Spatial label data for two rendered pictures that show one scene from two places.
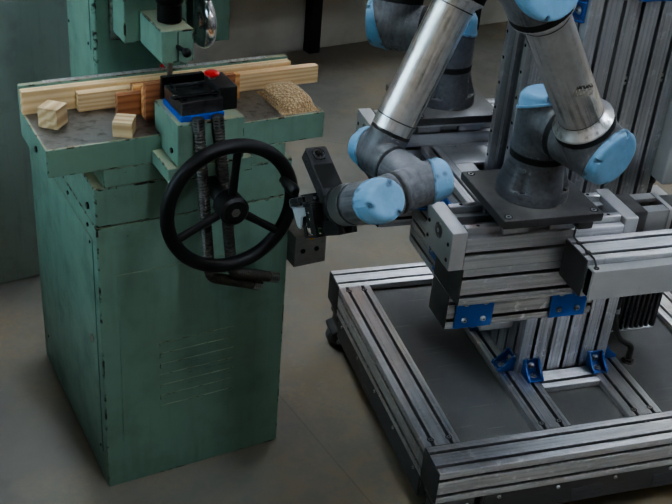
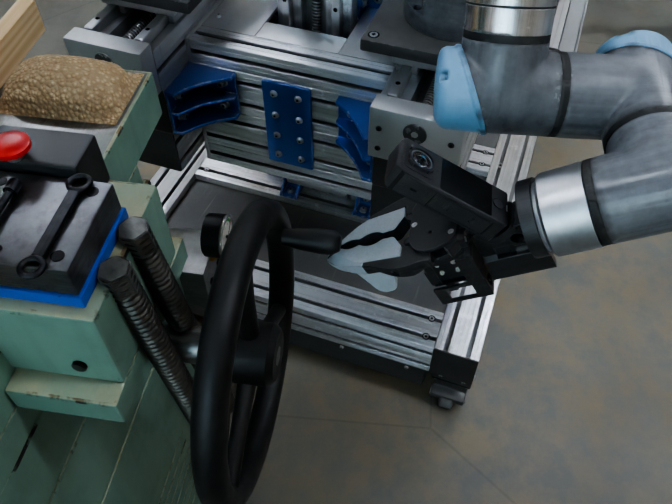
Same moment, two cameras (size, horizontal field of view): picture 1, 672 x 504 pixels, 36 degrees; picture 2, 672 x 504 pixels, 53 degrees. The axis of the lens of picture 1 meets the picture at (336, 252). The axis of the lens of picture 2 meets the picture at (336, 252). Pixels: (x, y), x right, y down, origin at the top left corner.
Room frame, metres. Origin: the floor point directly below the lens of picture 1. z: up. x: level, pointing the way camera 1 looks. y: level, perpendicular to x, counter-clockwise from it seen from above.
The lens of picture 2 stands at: (1.51, 0.42, 1.35)
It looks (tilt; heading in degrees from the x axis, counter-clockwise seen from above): 50 degrees down; 309
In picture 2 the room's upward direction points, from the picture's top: straight up
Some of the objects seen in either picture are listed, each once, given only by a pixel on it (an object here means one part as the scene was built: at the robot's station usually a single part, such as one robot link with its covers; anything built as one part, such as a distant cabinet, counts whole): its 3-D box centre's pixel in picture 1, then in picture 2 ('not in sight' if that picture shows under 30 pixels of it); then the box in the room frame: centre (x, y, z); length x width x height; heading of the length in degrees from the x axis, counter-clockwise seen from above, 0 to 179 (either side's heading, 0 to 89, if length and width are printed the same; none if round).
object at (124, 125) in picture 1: (124, 125); not in sight; (1.89, 0.44, 0.92); 0.05 x 0.04 x 0.03; 2
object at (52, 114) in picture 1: (52, 114); not in sight; (1.90, 0.59, 0.92); 0.05 x 0.04 x 0.04; 168
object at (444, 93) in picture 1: (445, 79); not in sight; (2.41, -0.23, 0.87); 0.15 x 0.15 x 0.10
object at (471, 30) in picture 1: (448, 33); not in sight; (2.41, -0.22, 0.98); 0.13 x 0.12 x 0.14; 76
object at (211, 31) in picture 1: (202, 20); not in sight; (2.25, 0.34, 1.02); 0.12 x 0.03 x 0.12; 30
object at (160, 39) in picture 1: (167, 38); not in sight; (2.09, 0.39, 1.03); 0.14 x 0.07 x 0.09; 30
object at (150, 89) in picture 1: (190, 96); not in sight; (2.01, 0.33, 0.94); 0.20 x 0.01 x 0.08; 120
